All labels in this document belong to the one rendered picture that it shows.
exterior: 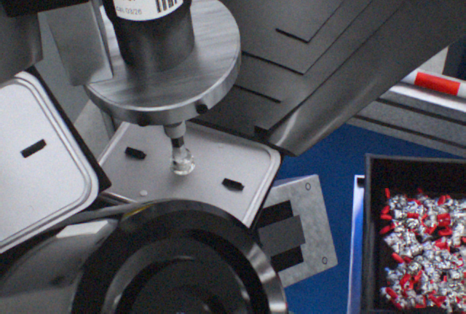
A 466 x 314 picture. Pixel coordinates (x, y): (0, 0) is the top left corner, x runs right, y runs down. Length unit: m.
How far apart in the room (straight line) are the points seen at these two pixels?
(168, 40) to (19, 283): 0.12
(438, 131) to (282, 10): 0.43
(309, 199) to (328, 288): 0.77
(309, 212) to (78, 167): 0.30
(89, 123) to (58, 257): 1.63
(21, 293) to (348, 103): 0.21
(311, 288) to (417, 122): 0.57
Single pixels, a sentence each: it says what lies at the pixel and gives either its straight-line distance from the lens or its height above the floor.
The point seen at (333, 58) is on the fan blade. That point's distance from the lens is 0.48.
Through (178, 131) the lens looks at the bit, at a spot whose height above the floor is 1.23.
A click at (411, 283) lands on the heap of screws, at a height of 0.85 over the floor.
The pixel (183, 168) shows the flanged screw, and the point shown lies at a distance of 0.42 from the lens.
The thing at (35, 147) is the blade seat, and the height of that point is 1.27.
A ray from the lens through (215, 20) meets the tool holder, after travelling 0.35.
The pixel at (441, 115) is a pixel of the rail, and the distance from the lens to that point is 0.90.
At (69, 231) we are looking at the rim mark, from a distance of 0.35.
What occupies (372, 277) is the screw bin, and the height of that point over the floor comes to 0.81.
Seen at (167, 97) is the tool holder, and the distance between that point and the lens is 0.33.
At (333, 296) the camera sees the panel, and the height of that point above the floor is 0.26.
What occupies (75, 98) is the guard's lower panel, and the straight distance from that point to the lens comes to 1.87.
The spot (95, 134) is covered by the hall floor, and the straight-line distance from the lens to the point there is 1.94.
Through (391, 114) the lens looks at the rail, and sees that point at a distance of 0.90.
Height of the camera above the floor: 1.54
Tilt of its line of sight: 56 degrees down
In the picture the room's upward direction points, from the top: 6 degrees counter-clockwise
